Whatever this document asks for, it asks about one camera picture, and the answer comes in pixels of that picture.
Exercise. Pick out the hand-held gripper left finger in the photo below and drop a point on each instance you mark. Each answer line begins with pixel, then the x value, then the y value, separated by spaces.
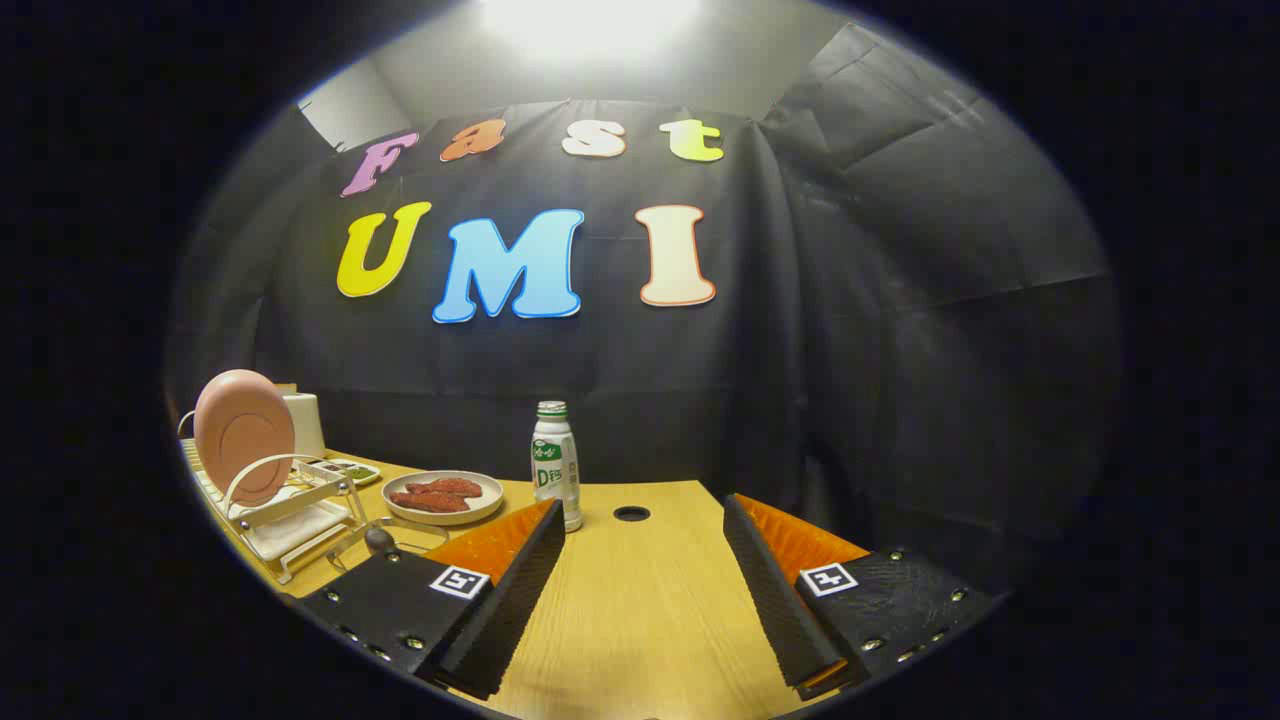
pixel 520 590

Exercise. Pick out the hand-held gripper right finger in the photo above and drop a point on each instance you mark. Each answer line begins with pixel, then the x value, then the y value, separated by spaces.
pixel 770 590

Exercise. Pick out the dark spoon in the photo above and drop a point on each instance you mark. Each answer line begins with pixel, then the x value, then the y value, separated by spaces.
pixel 380 540

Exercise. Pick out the white dish rack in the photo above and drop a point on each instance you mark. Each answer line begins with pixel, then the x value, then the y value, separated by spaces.
pixel 290 530

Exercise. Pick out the pink plate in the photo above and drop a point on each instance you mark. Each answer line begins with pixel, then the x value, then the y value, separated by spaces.
pixel 243 432

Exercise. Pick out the beige plate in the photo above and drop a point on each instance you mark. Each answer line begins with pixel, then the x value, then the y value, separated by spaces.
pixel 488 497

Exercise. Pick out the small green patterned dish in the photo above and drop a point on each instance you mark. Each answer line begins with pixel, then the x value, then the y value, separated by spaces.
pixel 355 472

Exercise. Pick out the white green drink bottle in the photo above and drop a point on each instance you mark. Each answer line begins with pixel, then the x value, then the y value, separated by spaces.
pixel 556 470

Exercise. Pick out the red sausage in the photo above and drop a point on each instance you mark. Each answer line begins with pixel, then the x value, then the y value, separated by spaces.
pixel 430 502
pixel 448 487

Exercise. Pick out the black backdrop cloth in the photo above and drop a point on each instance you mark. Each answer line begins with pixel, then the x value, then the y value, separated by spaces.
pixel 820 350

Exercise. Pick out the white box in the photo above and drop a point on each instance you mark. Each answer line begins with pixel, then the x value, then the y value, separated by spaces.
pixel 305 425

